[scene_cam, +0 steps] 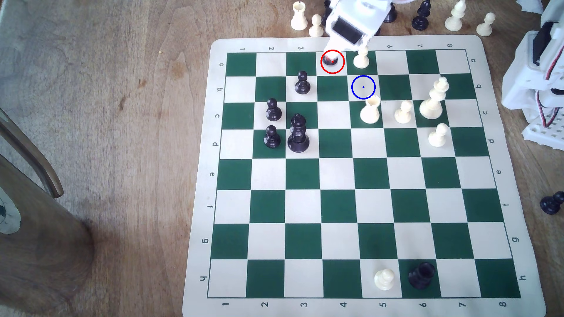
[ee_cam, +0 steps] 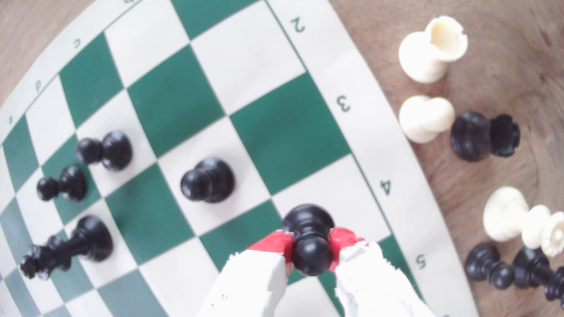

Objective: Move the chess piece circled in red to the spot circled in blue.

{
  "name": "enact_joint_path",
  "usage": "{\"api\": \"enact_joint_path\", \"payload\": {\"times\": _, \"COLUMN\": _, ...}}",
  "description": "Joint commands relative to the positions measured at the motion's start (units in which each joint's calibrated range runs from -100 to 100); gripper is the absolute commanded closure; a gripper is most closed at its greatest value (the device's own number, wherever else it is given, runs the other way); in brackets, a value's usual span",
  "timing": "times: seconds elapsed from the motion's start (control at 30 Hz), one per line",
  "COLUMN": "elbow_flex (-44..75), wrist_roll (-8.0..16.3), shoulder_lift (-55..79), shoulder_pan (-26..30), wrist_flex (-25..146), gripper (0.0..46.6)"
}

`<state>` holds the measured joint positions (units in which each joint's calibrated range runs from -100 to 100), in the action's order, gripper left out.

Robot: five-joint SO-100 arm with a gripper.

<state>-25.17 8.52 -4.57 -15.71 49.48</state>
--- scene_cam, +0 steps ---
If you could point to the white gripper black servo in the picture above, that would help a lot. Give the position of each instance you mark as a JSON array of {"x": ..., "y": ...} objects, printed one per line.
[{"x": 334, "y": 47}]

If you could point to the black chess pawn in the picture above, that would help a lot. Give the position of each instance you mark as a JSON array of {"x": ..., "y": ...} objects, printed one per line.
[
  {"x": 273, "y": 111},
  {"x": 272, "y": 138},
  {"x": 328, "y": 60},
  {"x": 302, "y": 83},
  {"x": 550, "y": 204}
]

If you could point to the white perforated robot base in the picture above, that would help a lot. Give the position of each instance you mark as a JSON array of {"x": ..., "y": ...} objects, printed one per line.
[{"x": 542, "y": 132}]

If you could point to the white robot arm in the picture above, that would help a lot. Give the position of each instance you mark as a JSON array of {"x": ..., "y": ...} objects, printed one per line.
[{"x": 522, "y": 83}]

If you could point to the white chess pawn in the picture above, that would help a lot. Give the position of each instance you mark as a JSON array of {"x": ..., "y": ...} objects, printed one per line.
[
  {"x": 361, "y": 59},
  {"x": 486, "y": 26},
  {"x": 384, "y": 280},
  {"x": 403, "y": 113},
  {"x": 438, "y": 136},
  {"x": 316, "y": 27}
]

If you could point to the tall black chess piece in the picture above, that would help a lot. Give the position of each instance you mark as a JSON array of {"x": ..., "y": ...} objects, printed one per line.
[
  {"x": 391, "y": 15},
  {"x": 326, "y": 15}
]

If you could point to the white chess rook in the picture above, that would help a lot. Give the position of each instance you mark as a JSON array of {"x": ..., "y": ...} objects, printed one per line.
[
  {"x": 370, "y": 112},
  {"x": 299, "y": 17}
]

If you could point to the black chess bishop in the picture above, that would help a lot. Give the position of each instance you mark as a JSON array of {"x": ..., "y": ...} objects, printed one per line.
[{"x": 421, "y": 18}]

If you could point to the tall white chess queen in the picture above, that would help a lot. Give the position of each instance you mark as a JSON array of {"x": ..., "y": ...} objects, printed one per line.
[{"x": 432, "y": 103}]

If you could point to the black chess king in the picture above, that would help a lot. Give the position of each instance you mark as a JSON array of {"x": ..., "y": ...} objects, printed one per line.
[{"x": 298, "y": 134}]

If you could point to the white chess bishop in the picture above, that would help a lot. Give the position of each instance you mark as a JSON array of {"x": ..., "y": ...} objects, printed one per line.
[{"x": 455, "y": 18}]

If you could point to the green and white chess mat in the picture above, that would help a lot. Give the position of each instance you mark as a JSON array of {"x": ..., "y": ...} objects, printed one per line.
[{"x": 335, "y": 207}]

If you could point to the black chess rook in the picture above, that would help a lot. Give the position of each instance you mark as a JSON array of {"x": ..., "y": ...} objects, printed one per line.
[{"x": 421, "y": 276}]

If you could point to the crumpled white paper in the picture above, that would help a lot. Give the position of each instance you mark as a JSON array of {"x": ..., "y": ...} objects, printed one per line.
[{"x": 530, "y": 5}]

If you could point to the round white disc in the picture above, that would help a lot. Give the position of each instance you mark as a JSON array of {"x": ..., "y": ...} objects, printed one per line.
[{"x": 9, "y": 215}]

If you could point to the curved wooden chair rail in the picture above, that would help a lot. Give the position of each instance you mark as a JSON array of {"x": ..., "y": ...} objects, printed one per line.
[{"x": 35, "y": 163}]

